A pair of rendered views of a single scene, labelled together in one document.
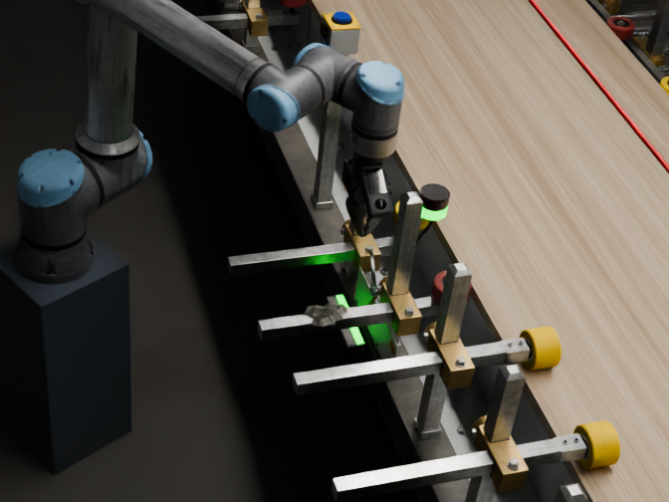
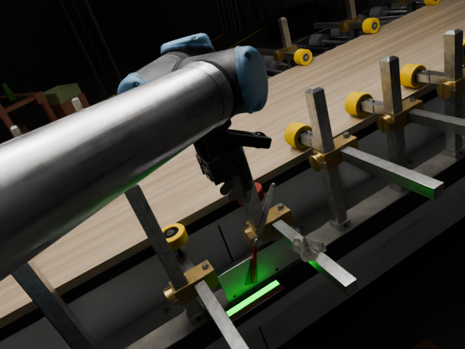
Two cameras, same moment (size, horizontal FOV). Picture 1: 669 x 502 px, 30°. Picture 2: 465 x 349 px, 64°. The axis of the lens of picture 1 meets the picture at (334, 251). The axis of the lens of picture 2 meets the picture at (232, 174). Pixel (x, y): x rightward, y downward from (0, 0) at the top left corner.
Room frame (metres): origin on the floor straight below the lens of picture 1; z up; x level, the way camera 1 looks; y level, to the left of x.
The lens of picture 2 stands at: (1.95, 0.66, 1.47)
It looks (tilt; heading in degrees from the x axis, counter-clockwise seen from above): 29 degrees down; 274
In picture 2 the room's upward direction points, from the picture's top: 19 degrees counter-clockwise
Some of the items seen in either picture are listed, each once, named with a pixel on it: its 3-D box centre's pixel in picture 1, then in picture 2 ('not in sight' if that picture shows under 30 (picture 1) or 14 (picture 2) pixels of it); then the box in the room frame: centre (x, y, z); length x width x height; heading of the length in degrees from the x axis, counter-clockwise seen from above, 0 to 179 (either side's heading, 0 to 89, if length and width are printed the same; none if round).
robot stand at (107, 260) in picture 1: (61, 347); not in sight; (2.24, 0.66, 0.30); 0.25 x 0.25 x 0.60; 48
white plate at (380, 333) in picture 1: (374, 322); (264, 264); (1.99, -0.11, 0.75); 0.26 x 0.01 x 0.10; 21
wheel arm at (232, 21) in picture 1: (223, 22); not in sight; (3.07, 0.39, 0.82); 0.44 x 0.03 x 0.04; 111
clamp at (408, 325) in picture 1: (400, 304); (266, 224); (1.95, -0.15, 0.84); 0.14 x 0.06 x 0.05; 21
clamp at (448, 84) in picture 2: not in sight; (458, 82); (1.25, -0.42, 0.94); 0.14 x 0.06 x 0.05; 21
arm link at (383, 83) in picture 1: (376, 100); (194, 70); (1.99, -0.05, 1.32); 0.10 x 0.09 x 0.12; 57
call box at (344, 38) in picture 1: (339, 34); not in sight; (2.45, 0.05, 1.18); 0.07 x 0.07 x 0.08; 21
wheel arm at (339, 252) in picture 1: (324, 255); (211, 303); (2.14, 0.02, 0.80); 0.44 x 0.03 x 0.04; 111
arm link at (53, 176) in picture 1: (54, 194); not in sight; (2.25, 0.66, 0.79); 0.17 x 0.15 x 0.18; 147
